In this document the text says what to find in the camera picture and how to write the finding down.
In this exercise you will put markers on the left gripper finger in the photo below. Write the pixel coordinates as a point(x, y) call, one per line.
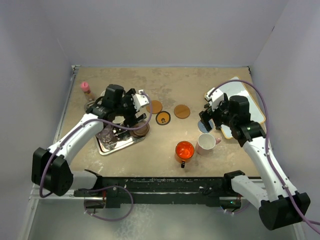
point(130, 122)
point(139, 118)

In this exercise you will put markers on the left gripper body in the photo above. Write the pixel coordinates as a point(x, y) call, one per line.
point(128, 107)

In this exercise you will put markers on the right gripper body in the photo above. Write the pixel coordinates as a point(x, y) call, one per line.
point(221, 115)

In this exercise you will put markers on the blue face coaster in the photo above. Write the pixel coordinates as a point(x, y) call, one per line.
point(202, 128)

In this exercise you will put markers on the dark wood coaster top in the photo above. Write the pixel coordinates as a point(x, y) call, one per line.
point(142, 131)

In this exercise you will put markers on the silver metal tray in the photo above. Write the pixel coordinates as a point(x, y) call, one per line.
point(117, 142)

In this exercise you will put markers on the orange black face coaster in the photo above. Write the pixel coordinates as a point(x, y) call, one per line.
point(163, 118)

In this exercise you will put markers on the pink mug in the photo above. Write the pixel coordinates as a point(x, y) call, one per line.
point(206, 143)

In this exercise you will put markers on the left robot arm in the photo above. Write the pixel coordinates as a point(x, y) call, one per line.
point(51, 166)

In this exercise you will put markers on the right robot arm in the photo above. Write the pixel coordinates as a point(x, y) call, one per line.
point(279, 203)

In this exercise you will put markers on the black and white mug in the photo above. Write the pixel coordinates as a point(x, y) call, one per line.
point(118, 120)

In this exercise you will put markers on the orange mug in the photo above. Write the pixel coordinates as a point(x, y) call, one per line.
point(184, 151)

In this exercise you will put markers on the pink cap bottle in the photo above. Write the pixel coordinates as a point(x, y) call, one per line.
point(87, 91)

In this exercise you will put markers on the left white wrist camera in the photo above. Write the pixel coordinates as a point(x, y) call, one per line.
point(140, 100)

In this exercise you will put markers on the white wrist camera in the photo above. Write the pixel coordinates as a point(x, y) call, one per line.
point(140, 100)
point(214, 97)

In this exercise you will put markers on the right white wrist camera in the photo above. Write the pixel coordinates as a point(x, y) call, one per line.
point(214, 97)

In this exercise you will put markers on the white board wooden frame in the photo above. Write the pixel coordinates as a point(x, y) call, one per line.
point(239, 88)

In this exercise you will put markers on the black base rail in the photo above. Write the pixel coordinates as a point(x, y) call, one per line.
point(208, 191)

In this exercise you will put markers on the aluminium frame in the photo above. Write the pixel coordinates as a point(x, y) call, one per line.
point(64, 218)

